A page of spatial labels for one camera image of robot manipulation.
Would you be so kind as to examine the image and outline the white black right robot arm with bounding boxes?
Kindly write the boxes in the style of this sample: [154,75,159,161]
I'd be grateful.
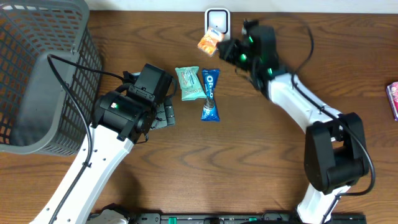
[217,37,376,223]

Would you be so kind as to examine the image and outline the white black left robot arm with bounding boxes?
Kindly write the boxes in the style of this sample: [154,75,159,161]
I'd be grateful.
[33,83,173,223]

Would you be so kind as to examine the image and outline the red purple tissue pack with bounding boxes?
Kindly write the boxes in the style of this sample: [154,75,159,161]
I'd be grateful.
[386,82,398,121]

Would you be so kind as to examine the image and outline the white barcode scanner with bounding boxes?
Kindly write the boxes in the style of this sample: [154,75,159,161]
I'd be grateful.
[205,8,231,40]

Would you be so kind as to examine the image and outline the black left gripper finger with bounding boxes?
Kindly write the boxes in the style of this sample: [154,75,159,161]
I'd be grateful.
[164,98,176,126]
[151,103,170,129]

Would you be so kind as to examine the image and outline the blue Oreo cookie pack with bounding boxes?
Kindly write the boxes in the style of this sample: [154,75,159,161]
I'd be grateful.
[201,69,220,122]

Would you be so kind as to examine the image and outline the mint green snack pack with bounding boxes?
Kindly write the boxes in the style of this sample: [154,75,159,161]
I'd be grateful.
[175,66,206,101]

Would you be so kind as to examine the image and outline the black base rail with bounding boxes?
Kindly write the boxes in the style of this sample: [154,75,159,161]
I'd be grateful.
[86,203,368,224]

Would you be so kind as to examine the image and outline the grey plastic shopping basket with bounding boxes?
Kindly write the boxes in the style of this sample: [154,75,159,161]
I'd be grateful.
[1,0,103,156]

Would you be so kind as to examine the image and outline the small orange tissue packet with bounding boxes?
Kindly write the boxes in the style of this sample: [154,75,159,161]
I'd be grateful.
[197,27,224,57]

